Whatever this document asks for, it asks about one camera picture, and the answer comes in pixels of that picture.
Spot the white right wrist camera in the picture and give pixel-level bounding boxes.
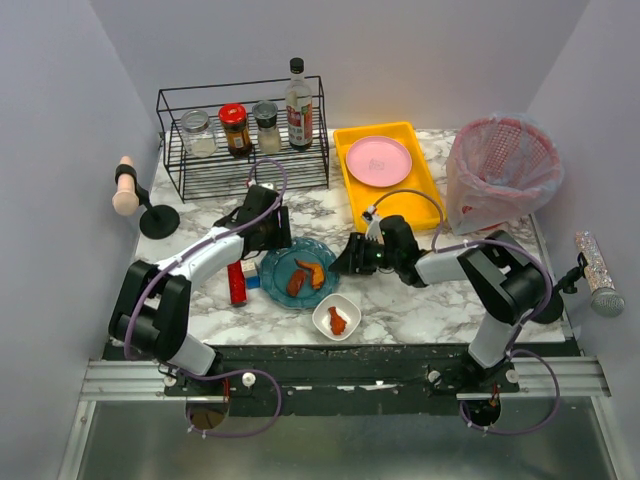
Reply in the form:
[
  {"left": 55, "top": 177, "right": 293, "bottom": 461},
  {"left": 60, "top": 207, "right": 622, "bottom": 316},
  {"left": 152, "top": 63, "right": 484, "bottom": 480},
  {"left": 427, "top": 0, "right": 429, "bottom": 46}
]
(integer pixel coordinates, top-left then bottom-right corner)
[{"left": 362, "top": 209, "right": 382, "bottom": 241}]

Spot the black mounting base rail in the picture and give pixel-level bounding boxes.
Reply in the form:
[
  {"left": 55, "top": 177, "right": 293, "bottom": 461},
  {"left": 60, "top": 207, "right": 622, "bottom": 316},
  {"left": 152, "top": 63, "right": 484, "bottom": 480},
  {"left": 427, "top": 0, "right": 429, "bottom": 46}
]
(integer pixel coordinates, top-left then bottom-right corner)
[{"left": 149, "top": 342, "right": 585, "bottom": 417}]

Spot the red cylindrical can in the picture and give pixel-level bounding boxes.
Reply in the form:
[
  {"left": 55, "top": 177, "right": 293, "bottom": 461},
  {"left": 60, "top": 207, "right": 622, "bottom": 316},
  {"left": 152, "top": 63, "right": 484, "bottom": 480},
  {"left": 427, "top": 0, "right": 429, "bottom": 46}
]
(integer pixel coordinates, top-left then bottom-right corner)
[{"left": 227, "top": 260, "right": 247, "bottom": 307}]

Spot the black wire rack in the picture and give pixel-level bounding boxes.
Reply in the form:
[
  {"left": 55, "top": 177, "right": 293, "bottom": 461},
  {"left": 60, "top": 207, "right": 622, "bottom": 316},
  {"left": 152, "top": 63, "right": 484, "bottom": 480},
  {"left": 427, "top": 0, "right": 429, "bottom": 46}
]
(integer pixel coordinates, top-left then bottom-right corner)
[{"left": 156, "top": 75, "right": 330, "bottom": 202}]

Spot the pink round plate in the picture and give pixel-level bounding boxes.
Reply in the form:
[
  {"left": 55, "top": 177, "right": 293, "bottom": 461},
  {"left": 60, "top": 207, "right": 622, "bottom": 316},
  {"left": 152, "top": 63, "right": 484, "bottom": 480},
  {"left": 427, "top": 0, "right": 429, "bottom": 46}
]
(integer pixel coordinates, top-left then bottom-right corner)
[{"left": 346, "top": 136, "right": 412, "bottom": 188}]

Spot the brown grilled meat toy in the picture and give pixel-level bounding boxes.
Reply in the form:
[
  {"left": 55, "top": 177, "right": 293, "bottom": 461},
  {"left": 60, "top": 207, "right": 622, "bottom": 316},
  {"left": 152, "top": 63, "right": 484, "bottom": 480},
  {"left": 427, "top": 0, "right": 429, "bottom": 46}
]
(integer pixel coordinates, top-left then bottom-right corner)
[{"left": 286, "top": 269, "right": 307, "bottom": 297}]

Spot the yellow plastic tray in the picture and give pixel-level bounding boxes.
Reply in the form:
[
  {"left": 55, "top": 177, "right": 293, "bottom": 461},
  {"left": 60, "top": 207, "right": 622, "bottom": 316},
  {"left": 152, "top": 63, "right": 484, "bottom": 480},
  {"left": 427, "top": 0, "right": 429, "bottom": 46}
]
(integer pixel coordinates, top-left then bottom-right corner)
[{"left": 333, "top": 122, "right": 443, "bottom": 232}]

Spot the beige handle on black stand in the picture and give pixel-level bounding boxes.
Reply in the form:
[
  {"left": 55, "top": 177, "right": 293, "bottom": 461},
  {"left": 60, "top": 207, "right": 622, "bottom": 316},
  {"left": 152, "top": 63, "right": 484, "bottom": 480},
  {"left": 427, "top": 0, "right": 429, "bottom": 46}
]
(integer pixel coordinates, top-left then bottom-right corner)
[{"left": 112, "top": 156, "right": 180, "bottom": 240}]

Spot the pink mesh waste basket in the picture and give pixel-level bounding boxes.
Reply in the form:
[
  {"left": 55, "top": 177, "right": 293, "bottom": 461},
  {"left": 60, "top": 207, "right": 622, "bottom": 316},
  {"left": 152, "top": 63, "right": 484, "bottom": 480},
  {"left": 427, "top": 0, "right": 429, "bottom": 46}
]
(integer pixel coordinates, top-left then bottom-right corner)
[{"left": 446, "top": 114, "right": 565, "bottom": 235}]

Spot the small white square dish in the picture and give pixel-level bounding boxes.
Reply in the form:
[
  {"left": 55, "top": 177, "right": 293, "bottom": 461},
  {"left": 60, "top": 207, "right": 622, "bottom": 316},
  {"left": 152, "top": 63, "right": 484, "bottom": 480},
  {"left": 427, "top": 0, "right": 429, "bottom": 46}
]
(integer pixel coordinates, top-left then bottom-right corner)
[{"left": 312, "top": 294, "right": 362, "bottom": 341}]

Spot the grey cap salt grinder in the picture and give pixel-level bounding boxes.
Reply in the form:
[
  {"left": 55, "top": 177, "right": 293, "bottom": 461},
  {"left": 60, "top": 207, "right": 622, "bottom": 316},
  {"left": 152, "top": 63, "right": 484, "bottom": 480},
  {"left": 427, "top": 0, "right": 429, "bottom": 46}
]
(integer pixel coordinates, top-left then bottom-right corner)
[{"left": 252, "top": 100, "right": 281, "bottom": 155}]

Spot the aluminium extrusion rail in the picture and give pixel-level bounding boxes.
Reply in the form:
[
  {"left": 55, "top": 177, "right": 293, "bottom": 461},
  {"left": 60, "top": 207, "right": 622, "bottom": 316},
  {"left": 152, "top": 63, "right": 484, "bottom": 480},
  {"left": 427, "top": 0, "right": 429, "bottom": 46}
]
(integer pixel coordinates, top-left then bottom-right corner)
[
  {"left": 79, "top": 358, "right": 181, "bottom": 401},
  {"left": 456, "top": 357, "right": 611, "bottom": 401}
]

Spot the clear glass salt jar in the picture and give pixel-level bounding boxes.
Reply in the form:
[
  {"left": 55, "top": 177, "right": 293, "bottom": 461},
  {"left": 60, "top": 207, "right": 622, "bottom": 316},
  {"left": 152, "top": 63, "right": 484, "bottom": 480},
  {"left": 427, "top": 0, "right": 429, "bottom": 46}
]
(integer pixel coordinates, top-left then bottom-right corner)
[{"left": 180, "top": 110, "right": 217, "bottom": 158}]

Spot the right aluminium extrusion rail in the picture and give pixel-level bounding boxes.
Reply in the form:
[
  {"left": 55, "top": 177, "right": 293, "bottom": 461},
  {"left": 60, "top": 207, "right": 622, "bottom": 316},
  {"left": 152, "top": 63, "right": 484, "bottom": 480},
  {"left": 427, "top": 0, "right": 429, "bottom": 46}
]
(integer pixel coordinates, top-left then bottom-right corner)
[{"left": 456, "top": 357, "right": 611, "bottom": 401}]

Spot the glitter microphone on stand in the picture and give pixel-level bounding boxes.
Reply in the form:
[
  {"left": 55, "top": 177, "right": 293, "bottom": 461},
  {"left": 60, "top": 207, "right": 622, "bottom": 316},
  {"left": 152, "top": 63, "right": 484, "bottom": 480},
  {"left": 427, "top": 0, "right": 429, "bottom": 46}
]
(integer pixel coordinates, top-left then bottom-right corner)
[{"left": 532, "top": 231, "right": 625, "bottom": 325}]

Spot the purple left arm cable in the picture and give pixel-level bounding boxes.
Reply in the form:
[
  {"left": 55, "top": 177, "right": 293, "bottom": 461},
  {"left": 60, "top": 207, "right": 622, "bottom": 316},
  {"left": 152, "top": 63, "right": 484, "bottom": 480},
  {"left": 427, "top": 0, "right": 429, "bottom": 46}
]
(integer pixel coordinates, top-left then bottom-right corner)
[{"left": 122, "top": 157, "right": 289, "bottom": 440}]

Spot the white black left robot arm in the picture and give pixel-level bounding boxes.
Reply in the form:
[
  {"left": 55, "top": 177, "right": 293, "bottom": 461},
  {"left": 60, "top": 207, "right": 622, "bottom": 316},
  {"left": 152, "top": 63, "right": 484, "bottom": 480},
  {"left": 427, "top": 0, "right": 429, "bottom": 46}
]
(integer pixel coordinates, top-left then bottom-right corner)
[{"left": 108, "top": 185, "right": 291, "bottom": 377}]

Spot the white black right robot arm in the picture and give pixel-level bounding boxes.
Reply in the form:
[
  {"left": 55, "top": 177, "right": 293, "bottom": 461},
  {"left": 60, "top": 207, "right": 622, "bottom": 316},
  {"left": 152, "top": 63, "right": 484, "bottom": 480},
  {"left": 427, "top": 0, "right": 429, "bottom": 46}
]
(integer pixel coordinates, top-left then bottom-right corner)
[{"left": 329, "top": 215, "right": 553, "bottom": 370}]

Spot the white toy brick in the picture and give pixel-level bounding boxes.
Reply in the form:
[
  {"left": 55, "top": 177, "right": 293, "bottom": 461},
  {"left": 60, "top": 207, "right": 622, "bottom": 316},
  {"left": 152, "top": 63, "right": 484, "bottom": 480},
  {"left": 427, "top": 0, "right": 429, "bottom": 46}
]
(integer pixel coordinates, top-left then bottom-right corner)
[{"left": 240, "top": 259, "right": 258, "bottom": 278}]

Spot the red lid sauce jar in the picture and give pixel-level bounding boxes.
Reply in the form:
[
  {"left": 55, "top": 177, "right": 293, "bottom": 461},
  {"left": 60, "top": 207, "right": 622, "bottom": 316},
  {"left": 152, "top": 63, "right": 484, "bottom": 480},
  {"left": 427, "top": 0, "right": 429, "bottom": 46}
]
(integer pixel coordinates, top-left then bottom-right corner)
[{"left": 218, "top": 103, "right": 253, "bottom": 158}]

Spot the dark sauce glass bottle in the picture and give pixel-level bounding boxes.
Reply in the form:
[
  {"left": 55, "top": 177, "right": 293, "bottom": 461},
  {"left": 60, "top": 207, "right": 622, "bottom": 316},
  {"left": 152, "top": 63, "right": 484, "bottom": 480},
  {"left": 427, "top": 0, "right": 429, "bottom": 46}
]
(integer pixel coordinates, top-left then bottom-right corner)
[{"left": 285, "top": 57, "right": 313, "bottom": 151}]

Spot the blue toy brick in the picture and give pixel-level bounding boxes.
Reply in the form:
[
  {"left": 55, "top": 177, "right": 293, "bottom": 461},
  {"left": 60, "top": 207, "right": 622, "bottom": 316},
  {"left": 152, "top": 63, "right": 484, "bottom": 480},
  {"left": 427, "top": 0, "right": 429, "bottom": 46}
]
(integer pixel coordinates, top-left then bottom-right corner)
[{"left": 245, "top": 275, "right": 261, "bottom": 289}]

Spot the fried chicken drumstick toy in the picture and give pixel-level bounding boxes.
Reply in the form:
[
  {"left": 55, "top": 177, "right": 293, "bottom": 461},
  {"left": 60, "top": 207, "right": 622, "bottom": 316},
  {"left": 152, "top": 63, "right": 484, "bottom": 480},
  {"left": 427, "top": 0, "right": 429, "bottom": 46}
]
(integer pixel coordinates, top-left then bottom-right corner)
[{"left": 328, "top": 306, "right": 348, "bottom": 336}]

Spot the teal glass plate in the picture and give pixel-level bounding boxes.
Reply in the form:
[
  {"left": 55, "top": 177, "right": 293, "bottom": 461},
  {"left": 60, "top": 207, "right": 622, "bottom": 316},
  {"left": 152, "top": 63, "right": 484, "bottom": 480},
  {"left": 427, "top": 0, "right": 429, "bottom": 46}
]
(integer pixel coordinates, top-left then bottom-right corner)
[{"left": 258, "top": 237, "right": 339, "bottom": 310}]

